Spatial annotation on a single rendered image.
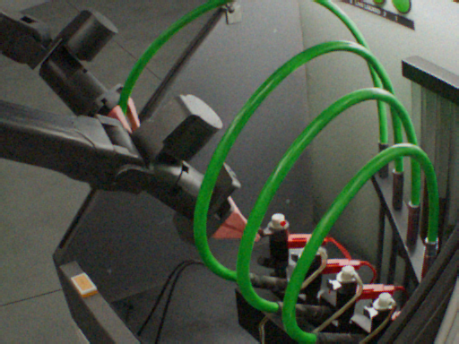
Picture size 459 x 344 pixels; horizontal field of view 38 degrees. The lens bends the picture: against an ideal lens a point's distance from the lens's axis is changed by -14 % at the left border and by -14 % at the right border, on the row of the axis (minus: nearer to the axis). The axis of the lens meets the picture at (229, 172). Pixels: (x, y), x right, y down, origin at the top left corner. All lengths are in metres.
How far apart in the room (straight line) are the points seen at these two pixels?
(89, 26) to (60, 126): 0.25
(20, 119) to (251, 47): 0.63
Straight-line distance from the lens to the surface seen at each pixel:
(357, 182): 0.74
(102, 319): 1.15
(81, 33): 1.02
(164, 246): 1.36
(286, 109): 1.39
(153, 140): 0.90
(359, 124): 1.30
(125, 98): 1.01
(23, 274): 2.97
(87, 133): 0.83
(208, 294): 1.36
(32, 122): 0.77
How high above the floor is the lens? 1.67
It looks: 29 degrees down
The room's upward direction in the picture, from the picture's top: 6 degrees counter-clockwise
